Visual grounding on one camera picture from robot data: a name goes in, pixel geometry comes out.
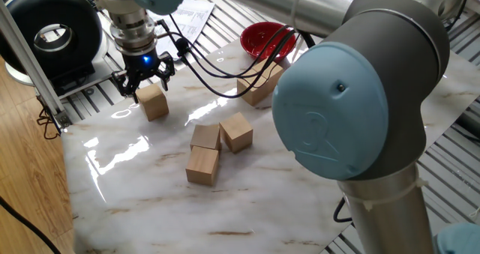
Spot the white marble pattern board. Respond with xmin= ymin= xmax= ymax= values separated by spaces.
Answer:
xmin=61 ymin=40 xmax=480 ymax=254

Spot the aluminium frame profile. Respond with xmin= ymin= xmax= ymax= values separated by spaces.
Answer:
xmin=0 ymin=0 xmax=73 ymax=130

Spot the light wooden cube block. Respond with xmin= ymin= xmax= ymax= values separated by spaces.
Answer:
xmin=184 ymin=145 xmax=221 ymax=187
xmin=189 ymin=124 xmax=222 ymax=152
xmin=236 ymin=70 xmax=277 ymax=107
xmin=251 ymin=58 xmax=285 ymax=92
xmin=219 ymin=112 xmax=254 ymax=154
xmin=134 ymin=82 xmax=170 ymax=122

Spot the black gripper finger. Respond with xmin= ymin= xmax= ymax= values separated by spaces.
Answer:
xmin=155 ymin=51 xmax=176 ymax=92
xmin=111 ymin=69 xmax=143 ymax=104

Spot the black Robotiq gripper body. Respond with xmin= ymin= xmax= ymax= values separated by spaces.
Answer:
xmin=122 ymin=47 xmax=167 ymax=82

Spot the black wrist cable with plug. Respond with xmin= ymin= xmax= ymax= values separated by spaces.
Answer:
xmin=155 ymin=18 xmax=297 ymax=79

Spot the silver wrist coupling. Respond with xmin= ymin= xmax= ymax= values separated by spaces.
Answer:
xmin=108 ymin=8 xmax=158 ymax=55

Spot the black ring shaped device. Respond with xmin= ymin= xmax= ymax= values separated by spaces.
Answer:
xmin=0 ymin=0 xmax=116 ymax=100

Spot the white printed paper stack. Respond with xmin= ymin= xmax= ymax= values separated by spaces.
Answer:
xmin=148 ymin=0 xmax=216 ymax=56

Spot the thick black floor cable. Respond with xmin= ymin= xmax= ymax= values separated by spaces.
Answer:
xmin=0 ymin=194 xmax=63 ymax=254

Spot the thin black hanging cable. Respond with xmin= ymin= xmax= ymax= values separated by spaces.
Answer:
xmin=35 ymin=96 xmax=63 ymax=141

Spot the red glossy bowl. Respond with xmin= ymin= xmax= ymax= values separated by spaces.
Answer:
xmin=239 ymin=21 xmax=297 ymax=62

